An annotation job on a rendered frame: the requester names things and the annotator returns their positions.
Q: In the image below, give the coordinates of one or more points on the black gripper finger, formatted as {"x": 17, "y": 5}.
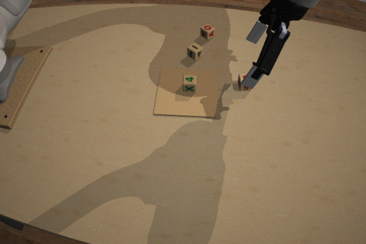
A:
{"x": 261, "y": 24}
{"x": 269, "y": 54}

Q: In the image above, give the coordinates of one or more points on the tan square mat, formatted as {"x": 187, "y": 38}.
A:
{"x": 172, "y": 101}

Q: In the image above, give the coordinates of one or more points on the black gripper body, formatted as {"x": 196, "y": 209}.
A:
{"x": 287, "y": 11}

